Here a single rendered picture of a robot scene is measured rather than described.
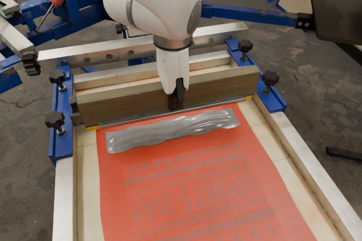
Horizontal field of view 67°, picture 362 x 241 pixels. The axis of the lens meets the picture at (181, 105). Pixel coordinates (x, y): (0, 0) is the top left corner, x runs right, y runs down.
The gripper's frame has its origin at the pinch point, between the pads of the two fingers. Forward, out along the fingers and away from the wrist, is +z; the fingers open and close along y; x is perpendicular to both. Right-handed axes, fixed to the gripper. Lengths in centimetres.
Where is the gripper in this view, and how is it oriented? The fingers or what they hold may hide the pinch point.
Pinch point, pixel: (173, 96)
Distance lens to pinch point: 62.4
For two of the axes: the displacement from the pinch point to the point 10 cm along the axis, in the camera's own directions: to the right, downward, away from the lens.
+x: 9.6, -1.8, 1.9
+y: 2.6, 6.9, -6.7
